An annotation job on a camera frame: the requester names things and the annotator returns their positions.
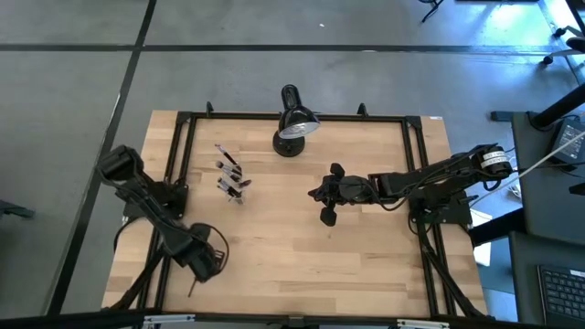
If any black rig crossbeam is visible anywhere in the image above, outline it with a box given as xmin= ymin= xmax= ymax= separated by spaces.
xmin=0 ymin=309 xmax=585 ymax=329

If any white cable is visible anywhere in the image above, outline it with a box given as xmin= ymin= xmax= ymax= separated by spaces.
xmin=470 ymin=131 xmax=585 ymax=207

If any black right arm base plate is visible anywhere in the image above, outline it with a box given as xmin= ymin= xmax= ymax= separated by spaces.
xmin=408 ymin=188 xmax=473 ymax=226

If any grey floor object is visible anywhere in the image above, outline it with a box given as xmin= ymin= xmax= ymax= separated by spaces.
xmin=0 ymin=198 xmax=36 ymax=220

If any clear acrylic brush holder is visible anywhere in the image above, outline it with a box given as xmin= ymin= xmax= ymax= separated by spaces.
xmin=218 ymin=159 xmax=248 ymax=206

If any black power adapter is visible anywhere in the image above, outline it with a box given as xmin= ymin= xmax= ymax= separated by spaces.
xmin=549 ymin=119 xmax=585 ymax=166

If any silver aluminium bracket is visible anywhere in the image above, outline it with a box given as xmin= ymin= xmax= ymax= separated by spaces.
xmin=396 ymin=318 xmax=452 ymax=329
xmin=143 ymin=313 xmax=197 ymax=326

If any black desk lamp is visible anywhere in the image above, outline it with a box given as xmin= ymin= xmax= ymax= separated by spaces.
xmin=271 ymin=83 xmax=322 ymax=158

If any black aluminium table frame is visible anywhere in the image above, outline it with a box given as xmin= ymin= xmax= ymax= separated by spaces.
xmin=102 ymin=101 xmax=495 ymax=321

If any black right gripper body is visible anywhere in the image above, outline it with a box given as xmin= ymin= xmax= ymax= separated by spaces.
xmin=310 ymin=174 xmax=375 ymax=207

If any white paper sheet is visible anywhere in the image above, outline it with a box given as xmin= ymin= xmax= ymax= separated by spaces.
xmin=470 ymin=208 xmax=493 ymax=268

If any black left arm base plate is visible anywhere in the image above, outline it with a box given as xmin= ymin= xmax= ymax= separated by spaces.
xmin=122 ymin=182 xmax=188 ymax=220

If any black pole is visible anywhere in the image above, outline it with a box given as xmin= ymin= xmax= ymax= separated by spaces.
xmin=491 ymin=84 xmax=585 ymax=130

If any black office chair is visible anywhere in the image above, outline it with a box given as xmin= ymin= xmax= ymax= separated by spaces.
xmin=541 ymin=25 xmax=585 ymax=68

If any grey office desk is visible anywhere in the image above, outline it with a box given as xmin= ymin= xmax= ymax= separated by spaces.
xmin=507 ymin=230 xmax=585 ymax=329
xmin=510 ymin=111 xmax=585 ymax=246

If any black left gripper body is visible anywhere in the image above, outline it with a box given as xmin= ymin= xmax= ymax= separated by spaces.
xmin=175 ymin=228 xmax=219 ymax=282

